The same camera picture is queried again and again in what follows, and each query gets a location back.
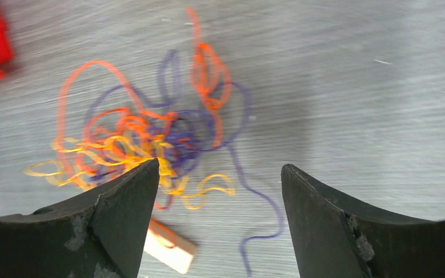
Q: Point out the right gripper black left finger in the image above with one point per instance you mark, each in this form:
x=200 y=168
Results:
x=98 y=233

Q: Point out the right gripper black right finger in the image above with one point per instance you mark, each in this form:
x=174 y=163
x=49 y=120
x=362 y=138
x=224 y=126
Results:
x=337 y=235

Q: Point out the tan wooden block near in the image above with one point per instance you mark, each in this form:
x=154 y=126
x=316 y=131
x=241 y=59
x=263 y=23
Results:
x=168 y=247

